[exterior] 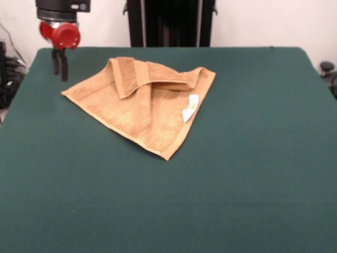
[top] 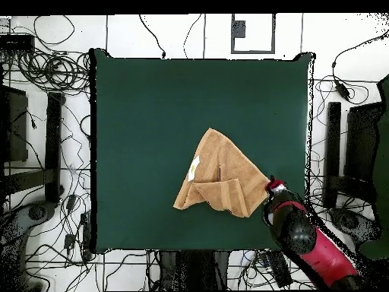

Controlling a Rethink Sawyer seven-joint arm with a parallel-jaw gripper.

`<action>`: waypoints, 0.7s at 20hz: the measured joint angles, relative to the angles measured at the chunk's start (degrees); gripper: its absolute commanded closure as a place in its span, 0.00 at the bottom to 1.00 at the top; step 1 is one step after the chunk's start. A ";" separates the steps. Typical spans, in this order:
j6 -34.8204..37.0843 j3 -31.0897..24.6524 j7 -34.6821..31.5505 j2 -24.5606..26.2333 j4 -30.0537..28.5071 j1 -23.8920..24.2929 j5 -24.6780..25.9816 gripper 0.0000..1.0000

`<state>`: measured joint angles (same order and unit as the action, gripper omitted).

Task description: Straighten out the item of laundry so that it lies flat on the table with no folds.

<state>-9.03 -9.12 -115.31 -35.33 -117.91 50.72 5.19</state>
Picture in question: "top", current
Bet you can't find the black power strip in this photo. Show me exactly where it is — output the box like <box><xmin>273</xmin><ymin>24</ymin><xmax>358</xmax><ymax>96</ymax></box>
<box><xmin>262</xmin><ymin>250</ymin><xmax>293</xmax><ymax>288</ymax></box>

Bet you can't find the tan terry towel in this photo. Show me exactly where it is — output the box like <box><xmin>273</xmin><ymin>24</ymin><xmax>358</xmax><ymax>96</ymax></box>
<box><xmin>172</xmin><ymin>128</ymin><xmax>270</xmax><ymax>219</ymax></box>

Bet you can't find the large black box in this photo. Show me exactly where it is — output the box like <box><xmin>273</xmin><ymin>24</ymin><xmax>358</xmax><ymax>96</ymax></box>
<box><xmin>0</xmin><ymin>86</ymin><xmax>29</xmax><ymax>163</ymax></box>
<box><xmin>346</xmin><ymin>103</ymin><xmax>382</xmax><ymax>183</ymax></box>

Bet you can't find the thick black cable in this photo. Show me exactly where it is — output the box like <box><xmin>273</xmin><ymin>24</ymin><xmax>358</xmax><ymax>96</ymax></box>
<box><xmin>138</xmin><ymin>14</ymin><xmax>166</xmax><ymax>59</ymax></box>

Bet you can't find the dark green table cloth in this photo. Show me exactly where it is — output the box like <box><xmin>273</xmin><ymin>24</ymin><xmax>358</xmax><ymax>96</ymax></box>
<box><xmin>89</xmin><ymin>48</ymin><xmax>315</xmax><ymax>253</ymax></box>

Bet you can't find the dark grey square plate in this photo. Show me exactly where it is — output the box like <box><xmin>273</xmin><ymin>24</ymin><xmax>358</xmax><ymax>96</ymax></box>
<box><xmin>233</xmin><ymin>20</ymin><xmax>246</xmax><ymax>39</ymax></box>

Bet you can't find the black power adapter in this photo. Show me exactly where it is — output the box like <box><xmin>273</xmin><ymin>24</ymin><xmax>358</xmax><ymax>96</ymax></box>
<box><xmin>334</xmin><ymin>79</ymin><xmax>351</xmax><ymax>100</ymax></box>

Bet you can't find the black cable coil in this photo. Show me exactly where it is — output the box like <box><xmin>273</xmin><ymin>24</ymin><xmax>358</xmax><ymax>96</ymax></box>
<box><xmin>17</xmin><ymin>49</ymin><xmax>92</xmax><ymax>92</ymax></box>

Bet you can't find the dark stand base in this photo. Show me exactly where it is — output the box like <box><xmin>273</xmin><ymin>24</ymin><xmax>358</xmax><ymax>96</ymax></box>
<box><xmin>0</xmin><ymin>200</ymin><xmax>56</xmax><ymax>244</ymax></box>
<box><xmin>329</xmin><ymin>208</ymin><xmax>382</xmax><ymax>244</ymax></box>

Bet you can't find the thin black cable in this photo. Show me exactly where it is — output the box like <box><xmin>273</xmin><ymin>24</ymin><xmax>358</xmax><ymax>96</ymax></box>
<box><xmin>182</xmin><ymin>14</ymin><xmax>202</xmax><ymax>59</ymax></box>

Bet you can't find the long black bar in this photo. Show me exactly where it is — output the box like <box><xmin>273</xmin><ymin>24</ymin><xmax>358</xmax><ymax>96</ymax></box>
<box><xmin>326</xmin><ymin>101</ymin><xmax>342</xmax><ymax>183</ymax></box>
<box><xmin>44</xmin><ymin>91</ymin><xmax>65</xmax><ymax>204</ymax></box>

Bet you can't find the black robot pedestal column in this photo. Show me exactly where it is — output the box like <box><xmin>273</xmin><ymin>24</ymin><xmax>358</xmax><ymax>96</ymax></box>
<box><xmin>159</xmin><ymin>250</ymin><xmax>230</xmax><ymax>291</ymax></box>

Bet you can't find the flat black device box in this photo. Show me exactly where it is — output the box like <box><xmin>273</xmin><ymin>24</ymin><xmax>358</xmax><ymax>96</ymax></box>
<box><xmin>0</xmin><ymin>33</ymin><xmax>35</xmax><ymax>51</ymax></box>

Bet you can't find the dark green draped cloth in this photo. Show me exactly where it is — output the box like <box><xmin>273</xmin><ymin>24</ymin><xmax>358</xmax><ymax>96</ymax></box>
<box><xmin>359</xmin><ymin>74</ymin><xmax>389</xmax><ymax>259</ymax></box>

